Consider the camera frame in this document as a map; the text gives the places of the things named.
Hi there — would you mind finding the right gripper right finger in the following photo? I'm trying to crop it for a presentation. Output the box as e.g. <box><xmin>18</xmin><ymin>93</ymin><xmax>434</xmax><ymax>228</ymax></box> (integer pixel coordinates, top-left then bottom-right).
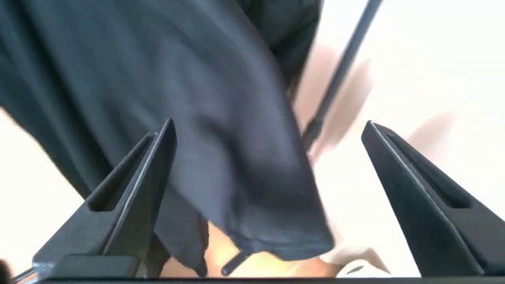
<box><xmin>361</xmin><ymin>120</ymin><xmax>505</xmax><ymax>278</ymax></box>

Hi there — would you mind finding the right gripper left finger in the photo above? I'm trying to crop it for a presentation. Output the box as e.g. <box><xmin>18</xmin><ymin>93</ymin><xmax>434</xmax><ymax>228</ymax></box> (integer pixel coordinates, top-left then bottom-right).
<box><xmin>32</xmin><ymin>117</ymin><xmax>178</xmax><ymax>278</ymax></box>

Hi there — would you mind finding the black garment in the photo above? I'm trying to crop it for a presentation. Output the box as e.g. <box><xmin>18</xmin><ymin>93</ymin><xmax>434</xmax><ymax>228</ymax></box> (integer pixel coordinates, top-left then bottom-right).
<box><xmin>0</xmin><ymin>0</ymin><xmax>336</xmax><ymax>278</ymax></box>

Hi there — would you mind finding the black clothes rack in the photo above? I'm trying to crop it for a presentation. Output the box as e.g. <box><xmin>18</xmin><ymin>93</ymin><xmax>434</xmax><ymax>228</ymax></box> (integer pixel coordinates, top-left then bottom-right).
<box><xmin>219</xmin><ymin>0</ymin><xmax>384</xmax><ymax>277</ymax></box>

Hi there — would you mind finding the white curtain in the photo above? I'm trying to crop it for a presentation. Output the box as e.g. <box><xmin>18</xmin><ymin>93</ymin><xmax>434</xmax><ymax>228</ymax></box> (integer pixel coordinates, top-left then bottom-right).
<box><xmin>291</xmin><ymin>0</ymin><xmax>505</xmax><ymax>278</ymax></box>

